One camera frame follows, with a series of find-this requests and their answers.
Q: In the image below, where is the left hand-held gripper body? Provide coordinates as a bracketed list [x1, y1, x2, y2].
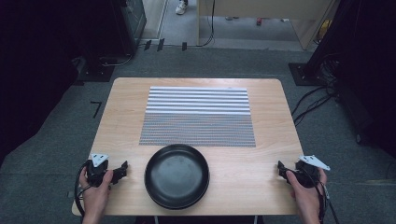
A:
[85, 152, 116, 189]

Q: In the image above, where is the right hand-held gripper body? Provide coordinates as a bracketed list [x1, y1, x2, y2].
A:
[291, 154, 332, 189]

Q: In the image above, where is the person's left hand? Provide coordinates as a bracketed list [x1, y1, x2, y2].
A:
[78, 168, 115, 217]

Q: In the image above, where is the person's right hand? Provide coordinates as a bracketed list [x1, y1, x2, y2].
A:
[285, 167, 329, 217]

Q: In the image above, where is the black round plate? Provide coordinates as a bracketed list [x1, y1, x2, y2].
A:
[144, 143, 211, 210]

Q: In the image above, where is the grey striped placemat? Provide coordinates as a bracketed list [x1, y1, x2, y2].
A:
[138, 86, 257, 148]

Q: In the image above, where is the dark stand base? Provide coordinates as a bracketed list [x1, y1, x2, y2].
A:
[73, 55, 117, 87]

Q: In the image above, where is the yellow object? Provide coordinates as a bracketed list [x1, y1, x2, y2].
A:
[317, 19, 332, 43]

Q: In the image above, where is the dark glass-front cabinet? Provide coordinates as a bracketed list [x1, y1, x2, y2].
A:
[111, 0, 148, 57]

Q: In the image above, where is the light wooden desk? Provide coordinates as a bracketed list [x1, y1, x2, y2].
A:
[195, 0, 338, 51]

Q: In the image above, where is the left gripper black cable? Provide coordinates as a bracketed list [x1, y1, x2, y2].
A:
[74, 161, 94, 218]

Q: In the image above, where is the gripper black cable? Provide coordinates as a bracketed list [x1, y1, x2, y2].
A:
[74, 161, 94, 218]
[295, 167, 341, 224]

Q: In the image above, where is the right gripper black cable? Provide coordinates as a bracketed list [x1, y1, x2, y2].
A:
[295, 167, 341, 224]

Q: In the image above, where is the black floor cable bundle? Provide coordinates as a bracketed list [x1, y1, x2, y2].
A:
[290, 52, 342, 127]

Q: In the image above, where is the black stand base plate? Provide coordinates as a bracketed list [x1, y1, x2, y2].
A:
[288, 62, 328, 87]

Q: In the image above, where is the grey floor cable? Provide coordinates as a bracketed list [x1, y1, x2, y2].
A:
[98, 53, 134, 68]

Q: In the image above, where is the black hanging cable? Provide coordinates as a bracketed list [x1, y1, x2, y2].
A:
[195, 0, 217, 49]

